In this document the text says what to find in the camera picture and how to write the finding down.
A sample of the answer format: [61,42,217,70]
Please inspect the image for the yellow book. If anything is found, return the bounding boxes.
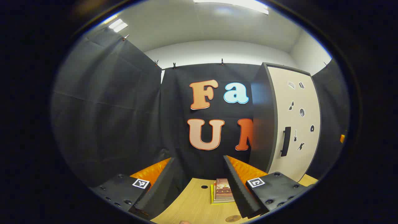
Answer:
[211,184,235,204]

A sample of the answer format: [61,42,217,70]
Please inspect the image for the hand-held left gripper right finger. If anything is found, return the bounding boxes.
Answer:
[223,155,315,219]

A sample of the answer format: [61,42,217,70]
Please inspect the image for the dark grey cabinet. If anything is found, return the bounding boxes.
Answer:
[249,62,322,182]

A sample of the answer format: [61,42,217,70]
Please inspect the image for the ceiling light panel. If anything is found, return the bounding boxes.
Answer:
[108,19,128,33]
[193,0,269,15]

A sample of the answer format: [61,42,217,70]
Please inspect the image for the beige cabinet door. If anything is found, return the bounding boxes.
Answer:
[268,66,321,182]

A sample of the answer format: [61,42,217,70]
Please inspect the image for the black cabinet door handle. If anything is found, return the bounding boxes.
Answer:
[281,127,291,157]

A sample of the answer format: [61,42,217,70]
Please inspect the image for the black backdrop cloth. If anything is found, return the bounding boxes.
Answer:
[51,26,349,190]

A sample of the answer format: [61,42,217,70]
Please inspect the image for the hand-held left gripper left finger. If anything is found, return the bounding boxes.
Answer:
[90,157,179,221]

